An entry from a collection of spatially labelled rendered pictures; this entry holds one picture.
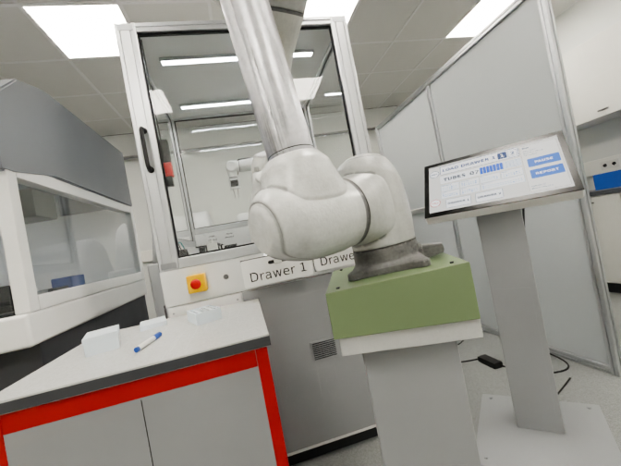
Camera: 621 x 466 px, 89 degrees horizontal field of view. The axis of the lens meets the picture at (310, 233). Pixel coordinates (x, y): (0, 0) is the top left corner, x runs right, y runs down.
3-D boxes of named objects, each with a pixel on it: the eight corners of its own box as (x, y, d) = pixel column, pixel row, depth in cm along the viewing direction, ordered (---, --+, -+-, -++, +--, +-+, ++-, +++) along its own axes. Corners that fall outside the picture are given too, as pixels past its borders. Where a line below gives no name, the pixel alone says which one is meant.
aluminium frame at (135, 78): (386, 228, 150) (345, 14, 152) (159, 273, 129) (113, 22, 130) (332, 236, 243) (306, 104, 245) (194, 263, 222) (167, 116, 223)
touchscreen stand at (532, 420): (642, 507, 94) (575, 171, 95) (475, 471, 118) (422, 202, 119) (600, 411, 136) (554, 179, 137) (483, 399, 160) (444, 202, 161)
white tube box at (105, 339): (120, 348, 92) (117, 330, 92) (84, 358, 88) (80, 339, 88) (121, 339, 103) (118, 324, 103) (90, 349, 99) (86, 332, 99)
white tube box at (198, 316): (222, 318, 107) (220, 307, 107) (197, 325, 102) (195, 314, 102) (211, 314, 117) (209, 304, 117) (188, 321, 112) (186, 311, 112)
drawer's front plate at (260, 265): (313, 274, 134) (309, 248, 134) (245, 288, 127) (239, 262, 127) (312, 273, 135) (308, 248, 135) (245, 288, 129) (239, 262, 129)
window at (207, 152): (367, 222, 151) (330, 26, 152) (178, 257, 132) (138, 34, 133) (367, 222, 151) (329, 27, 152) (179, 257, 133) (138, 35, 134)
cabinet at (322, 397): (427, 424, 149) (395, 258, 150) (201, 503, 127) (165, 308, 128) (356, 357, 243) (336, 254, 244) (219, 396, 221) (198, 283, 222)
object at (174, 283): (392, 258, 150) (386, 228, 151) (165, 308, 129) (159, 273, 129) (335, 254, 243) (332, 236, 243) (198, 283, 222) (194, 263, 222)
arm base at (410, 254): (452, 261, 65) (444, 235, 65) (347, 282, 71) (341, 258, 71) (439, 250, 83) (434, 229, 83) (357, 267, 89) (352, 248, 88)
